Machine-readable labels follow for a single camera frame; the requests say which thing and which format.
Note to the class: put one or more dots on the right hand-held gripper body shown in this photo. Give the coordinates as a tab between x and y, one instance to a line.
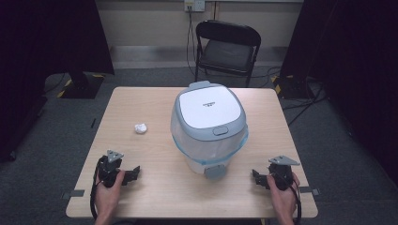
281	175

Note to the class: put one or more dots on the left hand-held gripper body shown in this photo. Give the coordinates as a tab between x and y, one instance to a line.
109	170

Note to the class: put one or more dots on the white paper ball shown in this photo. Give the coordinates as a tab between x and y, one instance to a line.
140	128

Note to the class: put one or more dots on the white grey-lidded trash can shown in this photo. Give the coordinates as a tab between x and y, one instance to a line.
209	109

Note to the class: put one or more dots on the person's left hand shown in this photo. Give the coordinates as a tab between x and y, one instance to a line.
108	195

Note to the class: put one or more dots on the person's right hand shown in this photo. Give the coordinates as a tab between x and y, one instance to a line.
283	200

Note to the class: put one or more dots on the grey tape strip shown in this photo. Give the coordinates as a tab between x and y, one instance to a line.
309	190
73	193

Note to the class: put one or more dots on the black stand base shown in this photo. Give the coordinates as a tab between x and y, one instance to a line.
82	86
292	88

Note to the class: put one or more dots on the black folding chair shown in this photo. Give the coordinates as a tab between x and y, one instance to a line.
226	51

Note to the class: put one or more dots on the black curtain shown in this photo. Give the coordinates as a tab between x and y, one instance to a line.
47	47
353	62

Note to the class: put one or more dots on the white wall socket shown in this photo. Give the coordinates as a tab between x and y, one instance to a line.
194	5

